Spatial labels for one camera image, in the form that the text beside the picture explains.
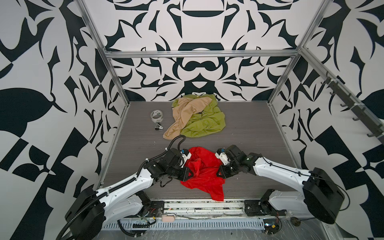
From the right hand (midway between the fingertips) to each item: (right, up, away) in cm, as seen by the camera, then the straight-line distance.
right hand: (218, 173), depth 82 cm
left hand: (-13, +2, -4) cm, 14 cm away
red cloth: (-7, +3, +4) cm, 8 cm away
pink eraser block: (-25, -16, -12) cm, 32 cm away
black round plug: (+34, -18, -12) cm, 40 cm away
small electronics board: (+23, -21, -11) cm, 33 cm away
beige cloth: (-21, +33, +20) cm, 44 cm away
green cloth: (-2, +28, +23) cm, 36 cm away
